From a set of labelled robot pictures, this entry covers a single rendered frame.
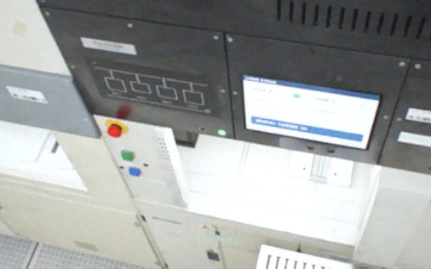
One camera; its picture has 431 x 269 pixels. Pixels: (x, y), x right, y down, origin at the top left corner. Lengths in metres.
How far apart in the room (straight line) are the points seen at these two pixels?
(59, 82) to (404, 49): 0.82
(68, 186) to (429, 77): 1.38
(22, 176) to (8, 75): 0.73
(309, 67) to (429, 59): 0.22
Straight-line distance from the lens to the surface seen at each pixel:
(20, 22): 1.33
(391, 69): 1.11
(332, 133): 1.32
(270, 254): 1.98
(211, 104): 1.32
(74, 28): 1.26
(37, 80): 1.49
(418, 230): 1.72
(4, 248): 3.09
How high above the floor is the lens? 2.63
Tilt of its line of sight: 58 degrees down
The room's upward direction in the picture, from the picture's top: 9 degrees counter-clockwise
